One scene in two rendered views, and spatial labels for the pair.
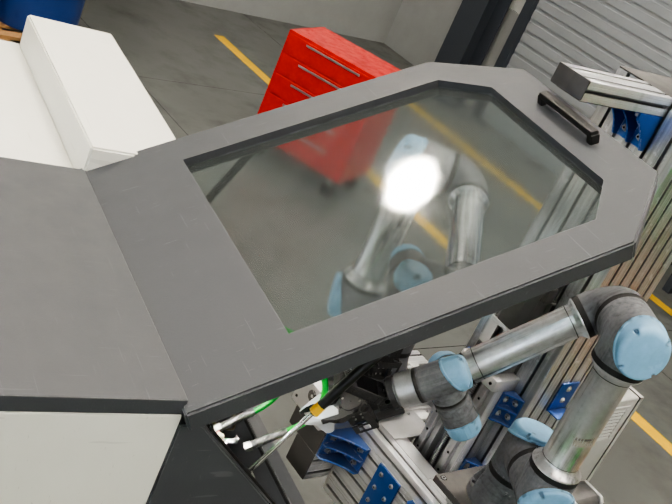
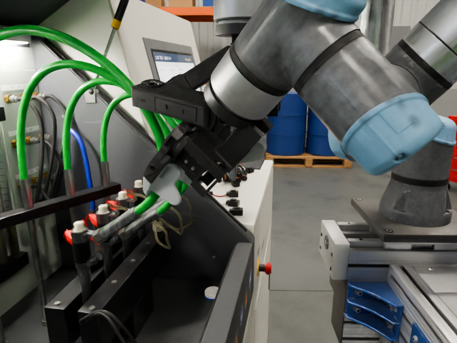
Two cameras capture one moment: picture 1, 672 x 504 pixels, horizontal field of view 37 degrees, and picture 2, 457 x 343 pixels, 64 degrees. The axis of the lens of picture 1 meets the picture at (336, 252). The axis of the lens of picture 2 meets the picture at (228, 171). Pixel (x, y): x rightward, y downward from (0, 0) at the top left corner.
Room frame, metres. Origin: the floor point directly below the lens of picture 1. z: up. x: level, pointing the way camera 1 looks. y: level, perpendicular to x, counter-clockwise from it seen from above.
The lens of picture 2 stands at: (1.50, -0.53, 1.37)
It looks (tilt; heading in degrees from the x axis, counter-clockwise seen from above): 16 degrees down; 47
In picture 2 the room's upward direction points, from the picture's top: straight up
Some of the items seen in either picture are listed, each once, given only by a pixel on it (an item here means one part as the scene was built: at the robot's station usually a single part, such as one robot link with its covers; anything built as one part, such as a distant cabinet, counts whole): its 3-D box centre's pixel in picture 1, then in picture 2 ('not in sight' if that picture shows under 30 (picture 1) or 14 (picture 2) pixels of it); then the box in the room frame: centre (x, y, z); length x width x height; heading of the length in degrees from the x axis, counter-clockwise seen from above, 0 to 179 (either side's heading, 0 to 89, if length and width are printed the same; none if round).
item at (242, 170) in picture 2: not in sight; (236, 171); (2.37, 0.38, 1.01); 0.23 x 0.11 x 0.06; 37
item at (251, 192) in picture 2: not in sight; (234, 186); (2.35, 0.36, 0.96); 0.70 x 0.22 x 0.03; 37
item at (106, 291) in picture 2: not in sight; (121, 290); (1.79, 0.13, 0.91); 0.34 x 0.10 x 0.15; 37
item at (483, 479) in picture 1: (504, 485); not in sight; (2.01, -0.59, 1.09); 0.15 x 0.15 x 0.10
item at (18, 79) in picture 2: not in sight; (30, 138); (1.73, 0.41, 1.20); 0.13 x 0.03 x 0.31; 37
